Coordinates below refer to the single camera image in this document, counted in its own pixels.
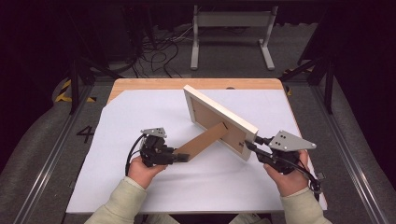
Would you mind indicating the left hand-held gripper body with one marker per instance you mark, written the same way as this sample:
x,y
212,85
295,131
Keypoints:
x,y
154,149

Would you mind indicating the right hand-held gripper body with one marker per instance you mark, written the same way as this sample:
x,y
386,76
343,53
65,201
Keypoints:
x,y
288,143

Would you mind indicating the white picture frame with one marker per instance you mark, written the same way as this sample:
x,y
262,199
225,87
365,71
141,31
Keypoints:
x,y
218,109

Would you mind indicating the person's left hand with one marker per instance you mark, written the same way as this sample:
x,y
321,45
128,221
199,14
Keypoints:
x,y
141,174

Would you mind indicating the person's right hand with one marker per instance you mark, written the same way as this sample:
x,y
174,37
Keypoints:
x,y
289,183

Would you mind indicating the white table sheet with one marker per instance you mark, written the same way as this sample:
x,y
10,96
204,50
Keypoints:
x,y
140,109

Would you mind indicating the person's left leg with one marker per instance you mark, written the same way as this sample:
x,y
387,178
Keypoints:
x,y
163,219

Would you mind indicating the person's leg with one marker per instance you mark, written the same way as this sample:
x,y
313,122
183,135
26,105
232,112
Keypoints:
x,y
163,219
249,218

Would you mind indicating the person's right leg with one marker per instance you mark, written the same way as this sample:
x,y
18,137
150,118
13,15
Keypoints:
x,y
249,218

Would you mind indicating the black metal stand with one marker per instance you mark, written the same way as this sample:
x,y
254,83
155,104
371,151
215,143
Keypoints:
x,y
328,84
74,84

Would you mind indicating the yellow black floor tape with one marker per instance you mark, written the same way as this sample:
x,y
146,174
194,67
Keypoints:
x,y
63,93

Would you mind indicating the white metal stand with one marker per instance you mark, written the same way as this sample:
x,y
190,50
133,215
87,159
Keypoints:
x,y
230,19

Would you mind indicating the metal floor rail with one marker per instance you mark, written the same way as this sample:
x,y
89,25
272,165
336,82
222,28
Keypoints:
x,y
351,158
46,168

